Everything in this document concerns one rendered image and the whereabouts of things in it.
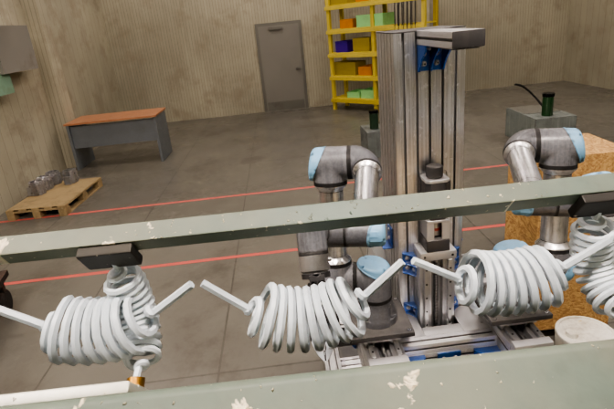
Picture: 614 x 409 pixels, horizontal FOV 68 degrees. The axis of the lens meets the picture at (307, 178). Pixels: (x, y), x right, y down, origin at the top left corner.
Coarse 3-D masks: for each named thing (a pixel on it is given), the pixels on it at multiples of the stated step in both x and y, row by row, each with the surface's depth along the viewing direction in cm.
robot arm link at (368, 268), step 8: (368, 256) 164; (360, 264) 159; (368, 264) 159; (376, 264) 159; (384, 264) 159; (360, 272) 158; (368, 272) 156; (376, 272) 155; (360, 280) 157; (368, 280) 157; (360, 288) 158; (384, 288) 158; (376, 296) 158; (384, 296) 159
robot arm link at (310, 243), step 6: (300, 234) 111; (306, 234) 110; (312, 234) 110; (318, 234) 110; (324, 234) 112; (300, 240) 111; (306, 240) 110; (312, 240) 109; (318, 240) 110; (324, 240) 111; (300, 246) 111; (306, 246) 110; (312, 246) 109; (318, 246) 109; (324, 246) 111; (300, 252) 111; (306, 252) 109; (312, 252) 109; (318, 252) 109; (324, 252) 110
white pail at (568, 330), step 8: (560, 320) 255; (568, 320) 256; (576, 320) 255; (584, 320) 255; (592, 320) 254; (560, 328) 251; (568, 328) 246; (576, 328) 250; (584, 328) 249; (592, 328) 249; (600, 328) 248; (608, 328) 247; (560, 336) 244; (568, 336) 243; (576, 336) 242; (584, 336) 243; (592, 336) 243; (600, 336) 242; (608, 336) 242; (560, 344) 245
